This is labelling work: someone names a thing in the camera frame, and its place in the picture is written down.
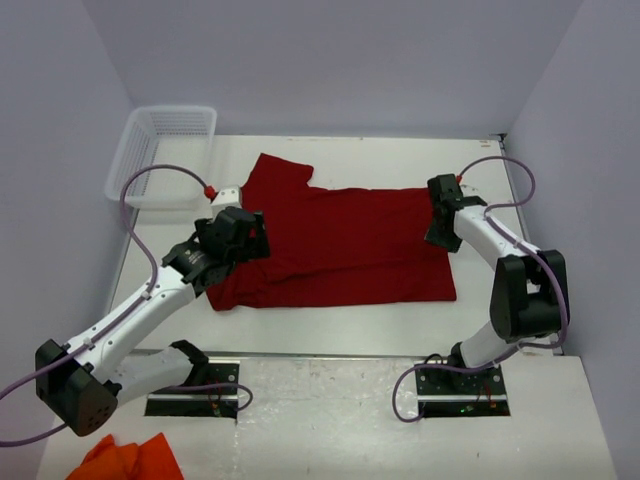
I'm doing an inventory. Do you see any red t shirt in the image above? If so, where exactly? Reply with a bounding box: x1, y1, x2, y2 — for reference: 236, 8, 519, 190
207, 154, 457, 312

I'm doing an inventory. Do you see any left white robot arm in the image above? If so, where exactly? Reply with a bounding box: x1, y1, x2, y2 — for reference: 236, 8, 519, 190
35, 186, 270, 437

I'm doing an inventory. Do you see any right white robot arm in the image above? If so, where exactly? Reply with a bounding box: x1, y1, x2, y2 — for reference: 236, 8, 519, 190
425, 174, 570, 393

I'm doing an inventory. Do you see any white plastic basket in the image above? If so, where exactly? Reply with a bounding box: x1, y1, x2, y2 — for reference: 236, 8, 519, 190
104, 105, 217, 210

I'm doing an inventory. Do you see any orange cloth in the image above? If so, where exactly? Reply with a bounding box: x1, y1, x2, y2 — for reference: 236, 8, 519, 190
67, 433, 184, 480

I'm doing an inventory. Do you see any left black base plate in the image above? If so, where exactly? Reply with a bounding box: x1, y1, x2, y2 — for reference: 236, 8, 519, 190
144, 359, 240, 420

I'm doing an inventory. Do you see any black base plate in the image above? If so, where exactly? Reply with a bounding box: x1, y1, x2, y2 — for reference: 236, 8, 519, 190
414, 366, 510, 419
144, 359, 240, 420

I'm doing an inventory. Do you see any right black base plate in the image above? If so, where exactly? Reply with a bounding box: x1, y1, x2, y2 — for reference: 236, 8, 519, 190
414, 366, 510, 419

